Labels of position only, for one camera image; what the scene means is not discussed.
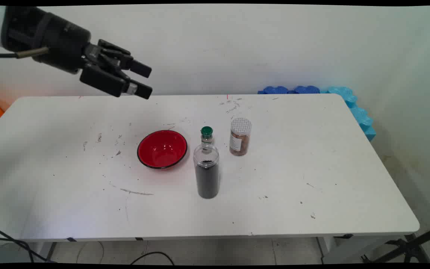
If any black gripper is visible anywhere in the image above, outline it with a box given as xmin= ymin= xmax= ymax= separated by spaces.
xmin=1 ymin=6 xmax=153 ymax=100

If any clear jar with black seeds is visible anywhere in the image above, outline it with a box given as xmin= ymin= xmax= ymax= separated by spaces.
xmin=193 ymin=144 xmax=220 ymax=199

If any red bowl with black rim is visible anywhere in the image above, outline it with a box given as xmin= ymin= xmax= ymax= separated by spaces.
xmin=137 ymin=130 xmax=188 ymax=170

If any small spice bottle green cap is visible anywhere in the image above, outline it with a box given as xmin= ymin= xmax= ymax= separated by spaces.
xmin=200 ymin=126 xmax=214 ymax=148

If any brown spice jar white lid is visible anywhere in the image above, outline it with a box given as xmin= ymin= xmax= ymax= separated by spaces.
xmin=229 ymin=117 xmax=252 ymax=157

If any dark blue foam mat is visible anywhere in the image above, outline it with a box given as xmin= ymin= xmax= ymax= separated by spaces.
xmin=258 ymin=86 xmax=321 ymax=95

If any white table leg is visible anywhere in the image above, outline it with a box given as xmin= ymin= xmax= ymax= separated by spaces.
xmin=32 ymin=242 xmax=57 ymax=262

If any light blue foam mat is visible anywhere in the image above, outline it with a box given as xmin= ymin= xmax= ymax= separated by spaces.
xmin=320 ymin=86 xmax=377 ymax=142

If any black tripod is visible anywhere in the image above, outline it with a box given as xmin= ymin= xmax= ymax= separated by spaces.
xmin=361 ymin=223 xmax=430 ymax=264

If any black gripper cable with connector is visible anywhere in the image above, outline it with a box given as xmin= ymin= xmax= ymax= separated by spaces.
xmin=0 ymin=47 xmax=49 ymax=59

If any thin grey floor cable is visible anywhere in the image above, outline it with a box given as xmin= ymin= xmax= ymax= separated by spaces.
xmin=76 ymin=241 xmax=104 ymax=264

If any black floor cable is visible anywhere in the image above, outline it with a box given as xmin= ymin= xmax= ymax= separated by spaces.
xmin=130 ymin=251 xmax=175 ymax=265

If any black cable bundle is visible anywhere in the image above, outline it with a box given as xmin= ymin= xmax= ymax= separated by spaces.
xmin=0 ymin=224 xmax=57 ymax=263

